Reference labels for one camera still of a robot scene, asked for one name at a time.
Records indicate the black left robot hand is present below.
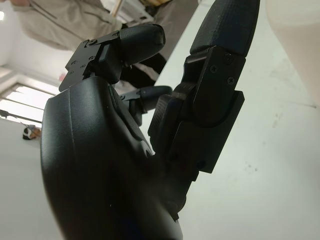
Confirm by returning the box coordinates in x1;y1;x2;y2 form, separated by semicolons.
39;0;260;240

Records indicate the person in beige jacket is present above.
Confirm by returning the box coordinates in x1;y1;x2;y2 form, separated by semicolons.
12;0;169;90

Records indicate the cream white toaster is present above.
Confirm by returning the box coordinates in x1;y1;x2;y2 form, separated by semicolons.
264;0;320;109

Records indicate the bright window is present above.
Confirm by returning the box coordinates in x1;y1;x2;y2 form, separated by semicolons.
0;81;60;112

